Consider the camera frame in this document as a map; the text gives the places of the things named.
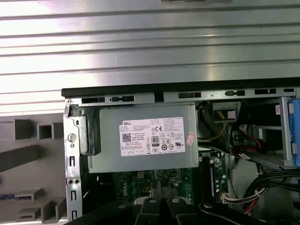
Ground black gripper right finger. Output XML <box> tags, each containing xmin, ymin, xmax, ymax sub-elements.
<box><xmin>165</xmin><ymin>196</ymin><xmax>267</xmax><ymax>225</ymax></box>

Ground blue drive carrier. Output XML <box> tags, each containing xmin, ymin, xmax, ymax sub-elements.
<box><xmin>287</xmin><ymin>97</ymin><xmax>300</xmax><ymax>167</ymax></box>

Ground black PC case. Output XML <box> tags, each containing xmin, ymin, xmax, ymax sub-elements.
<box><xmin>61</xmin><ymin>82</ymin><xmax>300</xmax><ymax>225</ymax></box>

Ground thin red wire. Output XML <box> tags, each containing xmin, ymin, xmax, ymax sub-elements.
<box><xmin>241</xmin><ymin>133</ymin><xmax>261</xmax><ymax>154</ymax></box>

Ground green motherboard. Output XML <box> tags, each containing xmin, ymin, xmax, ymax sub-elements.
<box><xmin>112</xmin><ymin>150</ymin><xmax>233</xmax><ymax>207</ymax></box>

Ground yellow wire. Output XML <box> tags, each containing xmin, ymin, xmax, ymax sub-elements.
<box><xmin>202</xmin><ymin>110</ymin><xmax>227</xmax><ymax>142</ymax></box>

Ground metal drive cage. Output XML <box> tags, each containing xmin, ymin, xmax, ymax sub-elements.
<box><xmin>243</xmin><ymin>96</ymin><xmax>300</xmax><ymax>171</ymax></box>

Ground grey power supply unit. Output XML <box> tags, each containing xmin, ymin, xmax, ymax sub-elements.
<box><xmin>81</xmin><ymin>104</ymin><xmax>200</xmax><ymax>174</ymax></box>

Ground orange wire bundle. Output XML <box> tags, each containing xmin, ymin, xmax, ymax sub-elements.
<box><xmin>242</xmin><ymin>202</ymin><xmax>257</xmax><ymax>218</ymax></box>

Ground white connector with wires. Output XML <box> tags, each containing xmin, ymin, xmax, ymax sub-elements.
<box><xmin>220</xmin><ymin>192</ymin><xmax>244</xmax><ymax>204</ymax></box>

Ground black wire bundle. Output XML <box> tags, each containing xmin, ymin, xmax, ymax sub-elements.
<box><xmin>242</xmin><ymin>168</ymin><xmax>300</xmax><ymax>218</ymax></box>

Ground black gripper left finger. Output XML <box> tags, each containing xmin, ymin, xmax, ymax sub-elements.
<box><xmin>67</xmin><ymin>197</ymin><xmax>165</xmax><ymax>225</ymax></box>

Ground grey parts rack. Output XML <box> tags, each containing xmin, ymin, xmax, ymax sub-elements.
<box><xmin>0</xmin><ymin>118</ymin><xmax>68</xmax><ymax>225</ymax></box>

